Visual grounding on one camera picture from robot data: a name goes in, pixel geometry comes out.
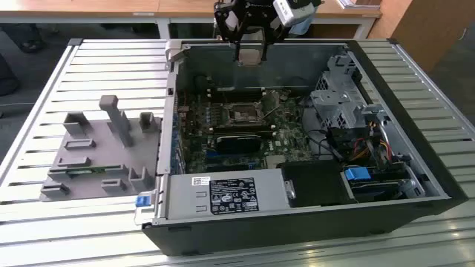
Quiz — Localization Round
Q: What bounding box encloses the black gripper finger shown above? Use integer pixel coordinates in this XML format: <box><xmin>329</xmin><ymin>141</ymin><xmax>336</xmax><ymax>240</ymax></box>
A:
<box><xmin>214</xmin><ymin>2</ymin><xmax>242</xmax><ymax>62</ymax></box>
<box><xmin>262</xmin><ymin>11</ymin><xmax>287</xmax><ymax>61</ymax></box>

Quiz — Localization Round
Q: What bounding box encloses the silver square CPU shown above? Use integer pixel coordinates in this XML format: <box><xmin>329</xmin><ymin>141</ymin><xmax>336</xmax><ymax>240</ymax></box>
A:
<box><xmin>239</xmin><ymin>48</ymin><xmax>263</xmax><ymax>67</ymax></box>

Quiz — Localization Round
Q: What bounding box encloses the metal socket cover frame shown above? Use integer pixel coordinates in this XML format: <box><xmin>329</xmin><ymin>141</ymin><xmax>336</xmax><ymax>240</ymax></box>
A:
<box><xmin>259</xmin><ymin>89</ymin><xmax>282</xmax><ymax>112</ymax></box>

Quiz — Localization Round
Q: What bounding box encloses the thin wire locking lever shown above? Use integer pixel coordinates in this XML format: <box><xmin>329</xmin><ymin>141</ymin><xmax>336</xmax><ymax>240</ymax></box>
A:
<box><xmin>262</xmin><ymin>105</ymin><xmax>279</xmax><ymax>122</ymax></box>

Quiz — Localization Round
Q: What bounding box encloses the CPU socket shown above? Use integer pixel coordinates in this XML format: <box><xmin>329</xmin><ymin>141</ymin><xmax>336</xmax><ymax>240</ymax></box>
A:
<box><xmin>222</xmin><ymin>102</ymin><xmax>267</xmax><ymax>125</ymax></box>

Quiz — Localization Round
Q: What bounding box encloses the stack of papers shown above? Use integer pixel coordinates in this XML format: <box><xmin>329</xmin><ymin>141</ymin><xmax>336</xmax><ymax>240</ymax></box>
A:
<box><xmin>337</xmin><ymin>0</ymin><xmax>382</xmax><ymax>9</ymax></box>

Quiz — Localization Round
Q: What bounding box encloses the silver metal drive cage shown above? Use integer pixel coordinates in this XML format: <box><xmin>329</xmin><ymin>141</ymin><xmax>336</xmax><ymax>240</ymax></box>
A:
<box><xmin>310</xmin><ymin>54</ymin><xmax>372</xmax><ymax>131</ymax></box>

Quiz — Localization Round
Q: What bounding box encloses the green motherboard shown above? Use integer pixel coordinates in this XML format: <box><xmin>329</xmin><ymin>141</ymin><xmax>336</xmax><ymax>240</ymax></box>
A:
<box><xmin>174</xmin><ymin>88</ymin><xmax>317</xmax><ymax>173</ymax></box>

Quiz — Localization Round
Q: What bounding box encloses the brown wooden cabinet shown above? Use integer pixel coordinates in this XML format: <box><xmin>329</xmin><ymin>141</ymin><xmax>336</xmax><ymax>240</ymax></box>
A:
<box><xmin>368</xmin><ymin>0</ymin><xmax>475</xmax><ymax>75</ymax></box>

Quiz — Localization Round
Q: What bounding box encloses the black plastic shroud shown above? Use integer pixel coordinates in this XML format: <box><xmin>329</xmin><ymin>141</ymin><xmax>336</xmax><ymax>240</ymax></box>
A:
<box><xmin>279</xmin><ymin>160</ymin><xmax>358</xmax><ymax>209</ymax></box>

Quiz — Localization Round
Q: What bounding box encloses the blue disk carrier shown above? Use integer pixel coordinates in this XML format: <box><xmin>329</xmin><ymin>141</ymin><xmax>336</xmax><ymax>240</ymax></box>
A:
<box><xmin>345</xmin><ymin>166</ymin><xmax>373</xmax><ymax>183</ymax></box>

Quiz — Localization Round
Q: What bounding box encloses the gray parts rack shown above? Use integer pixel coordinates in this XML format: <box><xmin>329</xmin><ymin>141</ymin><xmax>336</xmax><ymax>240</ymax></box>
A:
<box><xmin>39</xmin><ymin>94</ymin><xmax>165</xmax><ymax>203</ymax></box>

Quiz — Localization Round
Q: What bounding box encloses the green RAM stick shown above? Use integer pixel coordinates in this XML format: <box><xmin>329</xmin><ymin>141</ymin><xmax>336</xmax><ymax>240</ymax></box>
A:
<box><xmin>67</xmin><ymin>165</ymin><xmax>125</xmax><ymax>175</ymax></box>

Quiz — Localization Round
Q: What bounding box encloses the silver power supply with label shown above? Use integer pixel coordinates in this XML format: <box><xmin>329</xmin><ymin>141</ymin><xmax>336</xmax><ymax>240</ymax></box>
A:
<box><xmin>167</xmin><ymin>170</ymin><xmax>291</xmax><ymax>220</ymax></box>

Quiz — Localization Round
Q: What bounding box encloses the blue case latch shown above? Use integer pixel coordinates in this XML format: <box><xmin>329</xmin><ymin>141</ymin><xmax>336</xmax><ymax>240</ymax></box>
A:
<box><xmin>135</xmin><ymin>194</ymin><xmax>154</xmax><ymax>209</ymax></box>

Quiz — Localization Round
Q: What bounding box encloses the black open PC case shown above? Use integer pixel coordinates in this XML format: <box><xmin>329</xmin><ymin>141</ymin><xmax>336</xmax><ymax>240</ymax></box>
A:
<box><xmin>142</xmin><ymin>38</ymin><xmax>470</xmax><ymax>257</ymax></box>

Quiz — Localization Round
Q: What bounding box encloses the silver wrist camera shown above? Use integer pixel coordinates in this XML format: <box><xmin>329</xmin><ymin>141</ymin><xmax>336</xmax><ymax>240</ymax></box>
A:
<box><xmin>274</xmin><ymin>0</ymin><xmax>315</xmax><ymax>28</ymax></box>

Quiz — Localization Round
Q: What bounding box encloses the brown desk white frame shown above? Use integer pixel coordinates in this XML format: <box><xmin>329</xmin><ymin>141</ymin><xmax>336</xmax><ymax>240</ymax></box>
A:
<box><xmin>0</xmin><ymin>0</ymin><xmax>170</xmax><ymax>39</ymax></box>
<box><xmin>158</xmin><ymin>0</ymin><xmax>384</xmax><ymax>39</ymax></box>

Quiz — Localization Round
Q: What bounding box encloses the black wire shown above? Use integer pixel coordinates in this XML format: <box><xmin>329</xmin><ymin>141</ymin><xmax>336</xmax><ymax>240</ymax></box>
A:
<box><xmin>307</xmin><ymin>130</ymin><xmax>349</xmax><ymax>162</ymax></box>

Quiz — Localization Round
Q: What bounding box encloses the yellow red wire bundle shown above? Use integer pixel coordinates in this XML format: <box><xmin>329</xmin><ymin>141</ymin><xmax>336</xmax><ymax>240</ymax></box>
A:
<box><xmin>352</xmin><ymin>138</ymin><xmax>396</xmax><ymax>162</ymax></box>

